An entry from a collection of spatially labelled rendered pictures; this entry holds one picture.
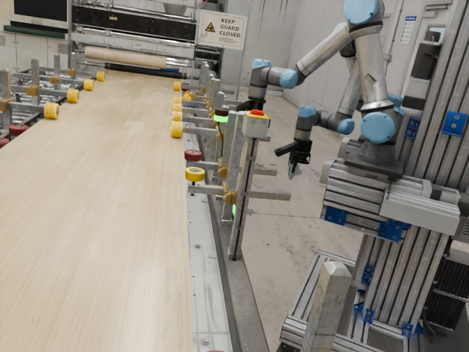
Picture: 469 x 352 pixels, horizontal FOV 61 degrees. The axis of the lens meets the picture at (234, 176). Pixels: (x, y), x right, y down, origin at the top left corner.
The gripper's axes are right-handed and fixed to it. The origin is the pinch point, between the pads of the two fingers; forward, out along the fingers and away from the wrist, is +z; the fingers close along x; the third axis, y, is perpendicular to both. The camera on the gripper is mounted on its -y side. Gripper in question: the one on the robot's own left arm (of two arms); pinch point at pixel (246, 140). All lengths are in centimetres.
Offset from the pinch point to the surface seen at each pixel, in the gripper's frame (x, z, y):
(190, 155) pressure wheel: -21.7, 10.6, -10.6
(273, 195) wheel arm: 3.4, 17.6, 22.6
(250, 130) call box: -27, -17, 45
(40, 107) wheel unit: -80, 5, -71
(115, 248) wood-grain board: -70, 11, 61
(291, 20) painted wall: 532, -90, -747
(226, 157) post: -7.3, 9.3, -3.4
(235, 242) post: -25, 24, 44
